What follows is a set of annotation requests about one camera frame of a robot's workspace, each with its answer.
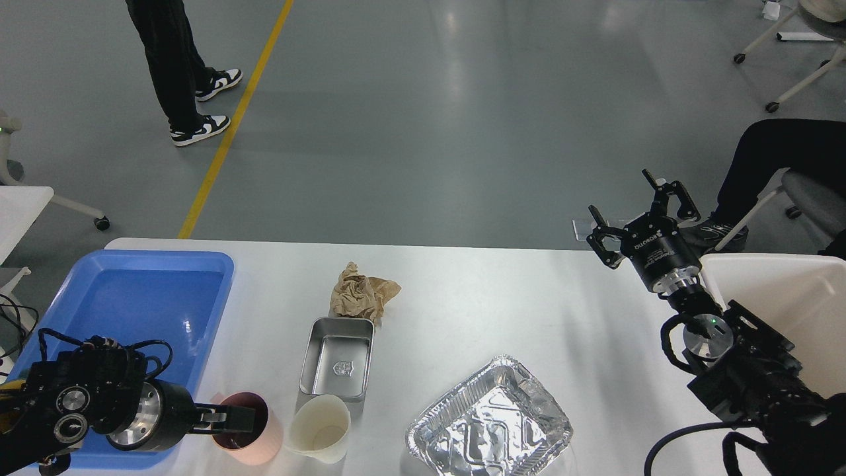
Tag standing person beige top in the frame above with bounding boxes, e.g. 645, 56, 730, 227
125, 1, 244, 147

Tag blue plastic tray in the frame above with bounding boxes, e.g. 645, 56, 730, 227
2, 250, 235, 474

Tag white chair top right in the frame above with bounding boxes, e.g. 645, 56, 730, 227
734, 0, 846, 113

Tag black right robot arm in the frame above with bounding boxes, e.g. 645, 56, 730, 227
586, 169, 845, 475

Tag metal floor plates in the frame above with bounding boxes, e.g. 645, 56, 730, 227
572, 219, 628, 242

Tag white plastic bin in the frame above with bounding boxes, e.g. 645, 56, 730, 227
701, 253, 845, 397

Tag white office chair left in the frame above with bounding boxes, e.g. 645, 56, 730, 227
1, 110, 112, 231

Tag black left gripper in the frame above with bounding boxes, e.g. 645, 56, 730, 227
106, 379, 260, 452

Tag cream paper cup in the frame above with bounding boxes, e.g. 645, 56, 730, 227
284, 395, 352, 464

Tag steel rectangular container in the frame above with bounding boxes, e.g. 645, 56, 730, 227
299, 317, 375, 403

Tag crumpled brown paper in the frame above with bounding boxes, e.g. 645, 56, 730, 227
329, 261, 402, 325

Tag grey chair right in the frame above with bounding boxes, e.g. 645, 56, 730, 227
713, 169, 845, 252

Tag white side table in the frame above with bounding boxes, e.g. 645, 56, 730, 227
1, 186, 48, 264

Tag aluminium foil tray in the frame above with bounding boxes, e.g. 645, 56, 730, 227
406, 354, 574, 475

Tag seated person in black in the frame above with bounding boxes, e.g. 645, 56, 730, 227
681, 118, 845, 252

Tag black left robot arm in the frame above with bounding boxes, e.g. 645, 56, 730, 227
2, 328, 262, 475

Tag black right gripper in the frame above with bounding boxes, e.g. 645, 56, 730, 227
586, 169, 703, 293

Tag pink ribbed mug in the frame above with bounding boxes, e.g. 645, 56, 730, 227
211, 391, 284, 466

